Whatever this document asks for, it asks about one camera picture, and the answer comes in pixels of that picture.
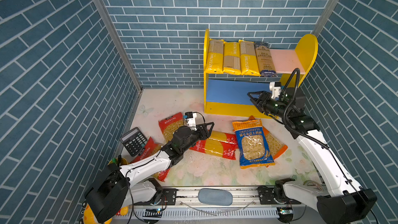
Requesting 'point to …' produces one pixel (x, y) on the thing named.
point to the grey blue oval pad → (215, 196)
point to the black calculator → (134, 141)
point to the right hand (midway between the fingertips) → (247, 94)
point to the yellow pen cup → (115, 160)
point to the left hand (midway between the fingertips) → (212, 125)
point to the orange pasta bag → (275, 148)
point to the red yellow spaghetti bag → (219, 143)
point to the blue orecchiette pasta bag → (253, 148)
